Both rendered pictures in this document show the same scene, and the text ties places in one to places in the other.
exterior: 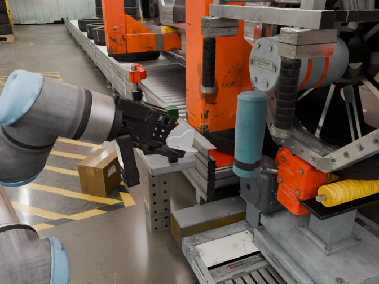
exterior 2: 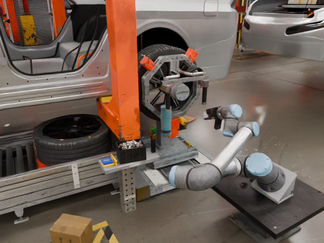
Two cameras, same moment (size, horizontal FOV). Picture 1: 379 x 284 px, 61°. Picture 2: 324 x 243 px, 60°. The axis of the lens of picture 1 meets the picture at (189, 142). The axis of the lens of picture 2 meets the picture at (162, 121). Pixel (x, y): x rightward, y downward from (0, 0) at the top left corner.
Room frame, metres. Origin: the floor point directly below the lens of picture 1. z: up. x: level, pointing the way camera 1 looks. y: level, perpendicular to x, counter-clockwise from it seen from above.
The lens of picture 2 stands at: (1.12, 1.97, 1.52)
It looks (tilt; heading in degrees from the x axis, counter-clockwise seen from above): 23 degrees down; 265
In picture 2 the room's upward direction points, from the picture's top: straight up
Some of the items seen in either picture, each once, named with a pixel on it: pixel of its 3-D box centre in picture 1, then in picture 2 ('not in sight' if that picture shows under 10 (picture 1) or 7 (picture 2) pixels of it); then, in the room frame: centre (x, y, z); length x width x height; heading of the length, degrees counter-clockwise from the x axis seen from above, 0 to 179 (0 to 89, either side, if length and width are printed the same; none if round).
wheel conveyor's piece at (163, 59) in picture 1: (136, 63); not in sight; (4.16, 0.68, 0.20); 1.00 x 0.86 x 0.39; 23
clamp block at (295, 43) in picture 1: (307, 41); (203, 82); (0.61, -0.21, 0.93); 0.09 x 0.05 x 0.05; 113
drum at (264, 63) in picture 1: (298, 62); (176, 89); (0.82, -0.27, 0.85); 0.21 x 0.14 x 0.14; 113
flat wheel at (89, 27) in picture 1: (105, 30); not in sight; (6.27, 1.55, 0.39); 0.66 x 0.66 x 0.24
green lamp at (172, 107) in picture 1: (171, 112); (153, 129); (1.03, 0.06, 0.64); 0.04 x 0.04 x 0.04; 23
